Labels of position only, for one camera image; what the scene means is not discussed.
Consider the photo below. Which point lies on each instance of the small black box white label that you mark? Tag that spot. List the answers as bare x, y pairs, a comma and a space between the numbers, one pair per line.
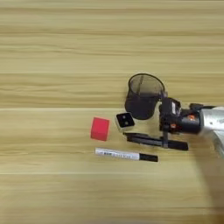
169, 109

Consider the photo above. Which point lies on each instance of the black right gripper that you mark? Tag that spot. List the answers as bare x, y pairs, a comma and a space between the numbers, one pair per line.
189, 122

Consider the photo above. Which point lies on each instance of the black marker pen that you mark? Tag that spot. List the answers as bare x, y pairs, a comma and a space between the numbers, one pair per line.
179, 145

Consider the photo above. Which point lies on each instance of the white marker black cap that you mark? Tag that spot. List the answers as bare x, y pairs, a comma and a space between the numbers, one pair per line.
116, 153

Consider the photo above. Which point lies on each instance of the red cube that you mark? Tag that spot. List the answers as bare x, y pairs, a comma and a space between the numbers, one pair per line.
100, 129

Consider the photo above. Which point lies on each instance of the small black white cube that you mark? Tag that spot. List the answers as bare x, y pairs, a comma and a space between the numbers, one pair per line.
125, 120

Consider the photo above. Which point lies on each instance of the black mesh pen cup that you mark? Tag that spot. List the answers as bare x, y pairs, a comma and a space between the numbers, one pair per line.
140, 109

